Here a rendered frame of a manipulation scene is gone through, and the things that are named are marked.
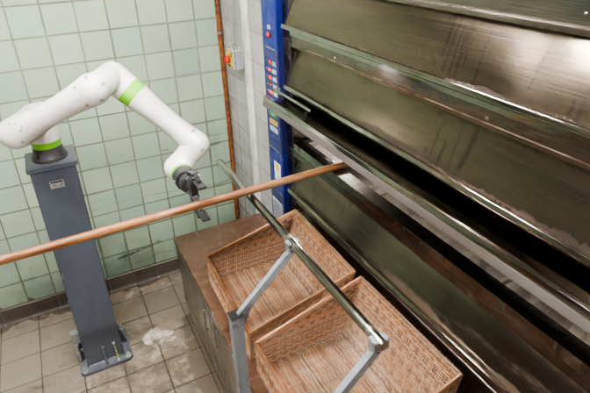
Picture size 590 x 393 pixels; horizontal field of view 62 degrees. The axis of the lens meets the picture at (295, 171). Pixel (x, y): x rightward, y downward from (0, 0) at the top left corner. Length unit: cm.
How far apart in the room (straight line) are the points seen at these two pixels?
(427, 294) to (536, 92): 80
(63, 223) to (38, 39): 95
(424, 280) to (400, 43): 77
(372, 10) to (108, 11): 160
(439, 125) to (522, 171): 30
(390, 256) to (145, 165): 176
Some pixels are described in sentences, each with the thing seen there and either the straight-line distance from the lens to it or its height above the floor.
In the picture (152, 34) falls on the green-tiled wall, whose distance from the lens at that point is 291.
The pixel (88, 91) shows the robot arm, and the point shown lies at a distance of 196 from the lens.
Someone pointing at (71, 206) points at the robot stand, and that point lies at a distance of 247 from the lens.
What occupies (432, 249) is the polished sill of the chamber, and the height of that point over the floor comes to 118.
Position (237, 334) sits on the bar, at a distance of 174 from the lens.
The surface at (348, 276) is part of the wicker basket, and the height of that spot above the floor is 83.
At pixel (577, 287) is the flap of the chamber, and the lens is 122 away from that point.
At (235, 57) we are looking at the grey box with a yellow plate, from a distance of 269.
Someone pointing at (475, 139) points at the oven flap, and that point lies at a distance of 139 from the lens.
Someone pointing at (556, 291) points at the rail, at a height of 143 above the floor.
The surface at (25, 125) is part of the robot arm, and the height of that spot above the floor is 144.
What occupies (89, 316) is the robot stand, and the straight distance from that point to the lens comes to 281.
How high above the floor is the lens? 210
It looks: 27 degrees down
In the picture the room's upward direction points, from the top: 2 degrees counter-clockwise
